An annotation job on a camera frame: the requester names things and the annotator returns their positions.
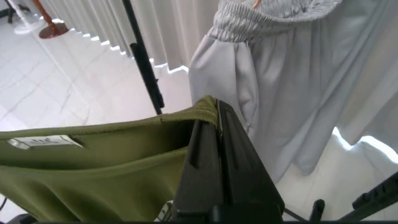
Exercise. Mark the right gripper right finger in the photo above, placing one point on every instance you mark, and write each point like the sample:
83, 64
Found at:
245, 180

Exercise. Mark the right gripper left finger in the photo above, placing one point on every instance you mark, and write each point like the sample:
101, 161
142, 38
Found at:
199, 180

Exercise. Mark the green garment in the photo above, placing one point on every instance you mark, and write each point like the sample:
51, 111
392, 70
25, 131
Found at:
109, 174

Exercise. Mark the pale grey shorts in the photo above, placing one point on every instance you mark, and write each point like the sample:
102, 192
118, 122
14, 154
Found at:
295, 93

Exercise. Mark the white round-footed stand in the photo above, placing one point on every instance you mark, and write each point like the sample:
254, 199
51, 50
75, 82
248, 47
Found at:
28, 28

